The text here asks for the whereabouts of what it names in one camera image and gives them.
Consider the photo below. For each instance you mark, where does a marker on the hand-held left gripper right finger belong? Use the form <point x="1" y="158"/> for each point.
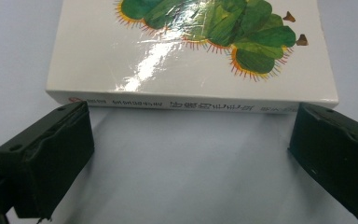
<point x="335" y="155"/>

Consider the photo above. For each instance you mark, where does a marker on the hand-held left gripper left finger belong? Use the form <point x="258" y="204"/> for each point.
<point x="52" y="161"/>

